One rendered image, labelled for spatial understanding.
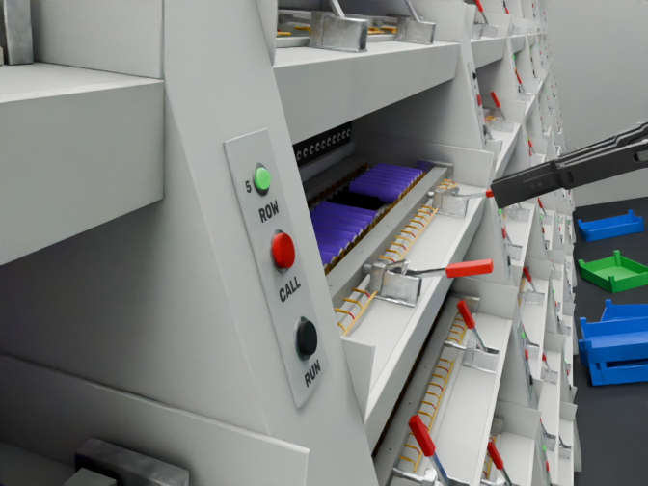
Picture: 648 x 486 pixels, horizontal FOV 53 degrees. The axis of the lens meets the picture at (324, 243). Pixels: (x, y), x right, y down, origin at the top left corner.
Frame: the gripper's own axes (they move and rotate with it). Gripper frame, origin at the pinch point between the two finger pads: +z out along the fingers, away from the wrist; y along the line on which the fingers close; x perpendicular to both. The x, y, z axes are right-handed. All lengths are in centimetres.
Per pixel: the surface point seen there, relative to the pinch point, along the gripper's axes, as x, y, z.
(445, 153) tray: 4.9, 15.6, 10.6
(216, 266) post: 11, -54, 5
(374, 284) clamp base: 1.3, -27.6, 10.2
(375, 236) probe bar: 3.7, -20.2, 11.3
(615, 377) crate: -95, 133, 11
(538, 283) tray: -40, 83, 16
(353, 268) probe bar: 3.4, -28.6, 10.9
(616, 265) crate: -98, 247, 5
